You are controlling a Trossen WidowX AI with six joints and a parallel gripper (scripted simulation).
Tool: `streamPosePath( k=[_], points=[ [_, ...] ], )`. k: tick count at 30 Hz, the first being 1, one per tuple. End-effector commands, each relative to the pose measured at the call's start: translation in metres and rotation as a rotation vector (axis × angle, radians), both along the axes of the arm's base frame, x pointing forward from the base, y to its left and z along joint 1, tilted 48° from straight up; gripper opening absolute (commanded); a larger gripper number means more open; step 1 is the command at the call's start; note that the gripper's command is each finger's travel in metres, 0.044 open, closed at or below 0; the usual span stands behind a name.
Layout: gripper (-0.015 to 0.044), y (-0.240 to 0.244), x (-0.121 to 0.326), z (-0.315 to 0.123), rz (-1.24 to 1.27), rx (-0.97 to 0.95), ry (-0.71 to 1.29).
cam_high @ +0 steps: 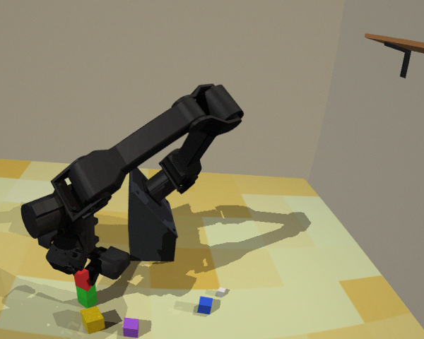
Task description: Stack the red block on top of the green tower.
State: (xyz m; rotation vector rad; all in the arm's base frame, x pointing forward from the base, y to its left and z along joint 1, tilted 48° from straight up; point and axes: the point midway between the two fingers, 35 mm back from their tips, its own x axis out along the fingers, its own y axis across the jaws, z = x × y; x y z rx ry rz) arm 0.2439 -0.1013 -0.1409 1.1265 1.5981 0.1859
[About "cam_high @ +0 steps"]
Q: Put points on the green block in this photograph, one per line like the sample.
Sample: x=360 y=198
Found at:
x=89 y=303
x=86 y=294

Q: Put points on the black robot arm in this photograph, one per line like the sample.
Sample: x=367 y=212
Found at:
x=208 y=112

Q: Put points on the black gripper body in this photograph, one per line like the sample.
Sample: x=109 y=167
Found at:
x=110 y=262

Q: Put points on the red block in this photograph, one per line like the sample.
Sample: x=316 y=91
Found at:
x=82 y=279

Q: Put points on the purple block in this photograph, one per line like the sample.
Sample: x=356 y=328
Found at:
x=131 y=327

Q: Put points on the blue block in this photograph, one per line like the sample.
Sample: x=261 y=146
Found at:
x=205 y=304

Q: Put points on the yellow block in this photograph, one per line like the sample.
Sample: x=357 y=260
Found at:
x=92 y=320

